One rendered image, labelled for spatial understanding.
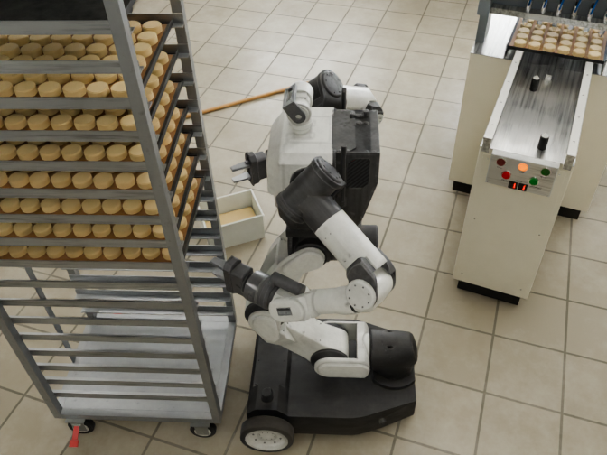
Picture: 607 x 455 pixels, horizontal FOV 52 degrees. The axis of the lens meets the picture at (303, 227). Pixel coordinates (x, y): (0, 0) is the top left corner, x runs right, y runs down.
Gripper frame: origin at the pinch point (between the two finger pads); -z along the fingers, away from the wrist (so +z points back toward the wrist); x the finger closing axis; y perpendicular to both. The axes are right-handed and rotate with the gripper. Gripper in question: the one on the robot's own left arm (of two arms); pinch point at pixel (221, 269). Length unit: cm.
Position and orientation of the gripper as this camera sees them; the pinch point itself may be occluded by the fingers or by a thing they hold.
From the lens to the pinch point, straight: 175.9
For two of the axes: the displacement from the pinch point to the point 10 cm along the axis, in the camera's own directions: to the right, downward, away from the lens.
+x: -0.3, -7.2, -7.0
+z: 8.4, 3.6, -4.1
